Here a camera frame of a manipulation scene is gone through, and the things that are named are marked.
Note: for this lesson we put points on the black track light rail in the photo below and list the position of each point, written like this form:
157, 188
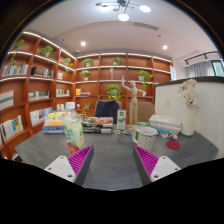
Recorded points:
200, 55

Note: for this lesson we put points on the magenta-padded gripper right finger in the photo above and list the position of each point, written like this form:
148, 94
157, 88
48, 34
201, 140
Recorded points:
146, 160

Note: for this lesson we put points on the dark blue chair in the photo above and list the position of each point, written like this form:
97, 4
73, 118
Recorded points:
106, 110

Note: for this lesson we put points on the tan chair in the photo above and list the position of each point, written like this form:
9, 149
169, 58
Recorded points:
146, 111

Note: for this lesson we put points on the ceiling chandelier with round lamps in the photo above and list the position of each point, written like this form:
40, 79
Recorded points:
123, 16

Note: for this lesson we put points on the tall white vase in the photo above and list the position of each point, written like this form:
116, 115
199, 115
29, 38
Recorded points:
189, 120

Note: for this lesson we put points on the white mug with triangle pattern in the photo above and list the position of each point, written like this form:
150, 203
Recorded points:
146, 138

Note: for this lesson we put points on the small round printed badge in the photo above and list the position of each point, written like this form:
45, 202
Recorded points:
173, 136
117, 131
127, 132
164, 135

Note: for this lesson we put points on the small green white carton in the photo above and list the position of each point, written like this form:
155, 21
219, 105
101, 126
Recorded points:
121, 120

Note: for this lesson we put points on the green white flat box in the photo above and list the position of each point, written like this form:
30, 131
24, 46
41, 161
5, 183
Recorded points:
143, 124

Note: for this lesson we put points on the clear drink bottle white cap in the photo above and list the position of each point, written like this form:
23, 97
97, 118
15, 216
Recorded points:
73, 130

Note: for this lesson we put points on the wooden shelf unit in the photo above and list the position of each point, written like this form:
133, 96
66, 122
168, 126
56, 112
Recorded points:
20, 86

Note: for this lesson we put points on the pink and white flower bouquet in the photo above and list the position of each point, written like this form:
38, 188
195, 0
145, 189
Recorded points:
188, 93

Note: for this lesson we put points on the wooden artist mannequin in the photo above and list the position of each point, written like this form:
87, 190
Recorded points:
133, 100

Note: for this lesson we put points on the dark framed window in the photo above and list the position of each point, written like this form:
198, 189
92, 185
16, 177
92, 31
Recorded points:
218, 68

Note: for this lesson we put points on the ceiling air vent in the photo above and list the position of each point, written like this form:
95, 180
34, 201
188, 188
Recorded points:
145, 26

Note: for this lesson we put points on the stack of colourful books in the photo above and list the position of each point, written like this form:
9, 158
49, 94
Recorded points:
53, 125

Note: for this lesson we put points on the white box stack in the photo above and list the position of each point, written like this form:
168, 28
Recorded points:
165, 122

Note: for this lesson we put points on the grey window curtain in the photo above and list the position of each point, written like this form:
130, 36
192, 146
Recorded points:
200, 69

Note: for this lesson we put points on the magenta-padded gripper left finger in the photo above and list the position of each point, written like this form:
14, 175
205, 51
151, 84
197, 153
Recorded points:
80, 160

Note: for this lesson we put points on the flat round red coaster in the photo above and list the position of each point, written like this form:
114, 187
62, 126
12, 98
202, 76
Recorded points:
173, 144

